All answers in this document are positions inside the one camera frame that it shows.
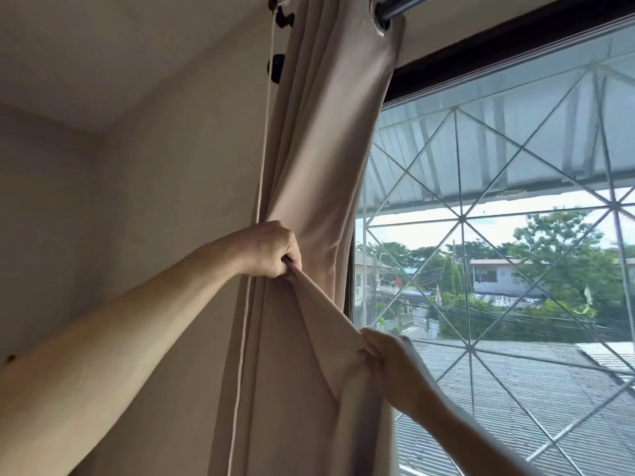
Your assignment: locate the dark window frame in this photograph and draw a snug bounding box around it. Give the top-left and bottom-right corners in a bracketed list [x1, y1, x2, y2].
[342, 0, 635, 323]

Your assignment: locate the person's left forearm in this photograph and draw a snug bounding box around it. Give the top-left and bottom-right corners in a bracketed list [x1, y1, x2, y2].
[0, 239, 255, 476]

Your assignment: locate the black rod wall bracket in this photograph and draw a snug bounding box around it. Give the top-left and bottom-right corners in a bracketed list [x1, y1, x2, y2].
[267, 54, 287, 85]

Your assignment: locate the person's right hand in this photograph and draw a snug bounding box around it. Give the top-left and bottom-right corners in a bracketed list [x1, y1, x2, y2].
[358, 328, 428, 417]

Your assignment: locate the person's left hand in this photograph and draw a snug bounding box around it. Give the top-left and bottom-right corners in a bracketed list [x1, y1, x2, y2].
[240, 220, 303, 280]

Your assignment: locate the black curtain rod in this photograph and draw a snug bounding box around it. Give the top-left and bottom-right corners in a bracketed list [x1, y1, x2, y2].
[369, 0, 431, 20]

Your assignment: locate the beige eyelet curtain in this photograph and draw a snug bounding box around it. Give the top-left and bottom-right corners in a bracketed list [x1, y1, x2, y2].
[207, 0, 406, 476]

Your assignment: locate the white window security grille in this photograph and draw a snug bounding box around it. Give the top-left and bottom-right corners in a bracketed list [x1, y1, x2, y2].
[361, 24, 635, 471]

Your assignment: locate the black curtain rod finial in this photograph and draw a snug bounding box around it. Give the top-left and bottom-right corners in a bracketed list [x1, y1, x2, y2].
[268, 0, 295, 28]

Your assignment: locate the white pull cord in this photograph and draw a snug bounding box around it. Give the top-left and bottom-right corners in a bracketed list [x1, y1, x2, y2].
[226, 0, 290, 476]

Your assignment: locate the person's right forearm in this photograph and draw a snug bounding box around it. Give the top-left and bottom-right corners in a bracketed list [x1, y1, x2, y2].
[397, 372, 546, 476]

